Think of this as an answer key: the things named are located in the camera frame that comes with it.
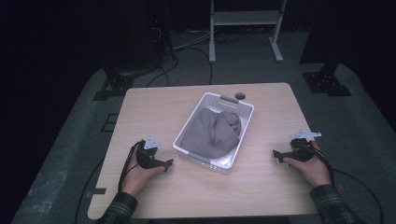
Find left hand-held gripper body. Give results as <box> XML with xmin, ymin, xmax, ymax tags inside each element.
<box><xmin>135</xmin><ymin>134</ymin><xmax>166</xmax><ymax>171</ymax></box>

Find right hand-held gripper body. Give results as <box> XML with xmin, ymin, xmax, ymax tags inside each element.
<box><xmin>289</xmin><ymin>130</ymin><xmax>322</xmax><ymax>162</ymax></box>

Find white plastic basket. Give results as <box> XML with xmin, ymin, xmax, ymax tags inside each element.
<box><xmin>172</xmin><ymin>91</ymin><xmax>255</xmax><ymax>175</ymax></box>

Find grey pants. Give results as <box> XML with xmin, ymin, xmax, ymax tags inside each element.
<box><xmin>177</xmin><ymin>107</ymin><xmax>243</xmax><ymax>159</ymax></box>

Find person's right hand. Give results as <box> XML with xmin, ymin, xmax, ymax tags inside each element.
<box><xmin>282</xmin><ymin>140</ymin><xmax>332</xmax><ymax>188</ymax></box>

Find person's left hand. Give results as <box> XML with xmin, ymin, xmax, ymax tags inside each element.
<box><xmin>120</xmin><ymin>149</ymin><xmax>166</xmax><ymax>197</ymax></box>

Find black tape strip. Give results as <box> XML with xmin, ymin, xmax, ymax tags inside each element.
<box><xmin>85</xmin><ymin>188</ymin><xmax>107</xmax><ymax>199</ymax></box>

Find black stand base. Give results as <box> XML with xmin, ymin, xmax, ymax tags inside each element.
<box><xmin>302</xmin><ymin>62</ymin><xmax>353</xmax><ymax>97</ymax></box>
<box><xmin>92</xmin><ymin>69</ymin><xmax>135</xmax><ymax>102</ymax></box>

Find dark equipment cabinet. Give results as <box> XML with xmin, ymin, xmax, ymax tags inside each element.
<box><xmin>102</xmin><ymin>0</ymin><xmax>174</xmax><ymax>71</ymax></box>

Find white metal stand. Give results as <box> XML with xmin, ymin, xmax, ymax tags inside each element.
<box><xmin>208</xmin><ymin>0</ymin><xmax>288</xmax><ymax>64</ymax></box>

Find right hand-held gripper cable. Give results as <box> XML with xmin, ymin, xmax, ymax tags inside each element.
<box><xmin>306</xmin><ymin>146</ymin><xmax>336</xmax><ymax>185</ymax></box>

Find hand-held gripper cable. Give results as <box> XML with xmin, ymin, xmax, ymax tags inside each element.
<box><xmin>306</xmin><ymin>146</ymin><xmax>336</xmax><ymax>185</ymax></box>
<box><xmin>117</xmin><ymin>140</ymin><xmax>146</xmax><ymax>193</ymax></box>

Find left hand-held gripper cable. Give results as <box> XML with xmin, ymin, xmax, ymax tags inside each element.
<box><xmin>117</xmin><ymin>140</ymin><xmax>146</xmax><ymax>193</ymax></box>

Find long black cable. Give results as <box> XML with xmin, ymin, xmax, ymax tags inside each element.
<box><xmin>74</xmin><ymin>157</ymin><xmax>106</xmax><ymax>224</ymax></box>
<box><xmin>330</xmin><ymin>168</ymin><xmax>385</xmax><ymax>224</ymax></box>

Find black curved cable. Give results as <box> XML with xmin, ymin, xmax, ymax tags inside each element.
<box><xmin>172</xmin><ymin>46</ymin><xmax>214</xmax><ymax>86</ymax></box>
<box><xmin>146</xmin><ymin>55</ymin><xmax>179</xmax><ymax>88</ymax></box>

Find white cables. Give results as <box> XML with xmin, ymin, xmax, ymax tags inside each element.
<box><xmin>172</xmin><ymin>31</ymin><xmax>213</xmax><ymax>50</ymax></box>

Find dark cable tangle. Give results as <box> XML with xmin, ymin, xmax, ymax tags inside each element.
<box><xmin>214</xmin><ymin>31</ymin><xmax>246</xmax><ymax>45</ymax></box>

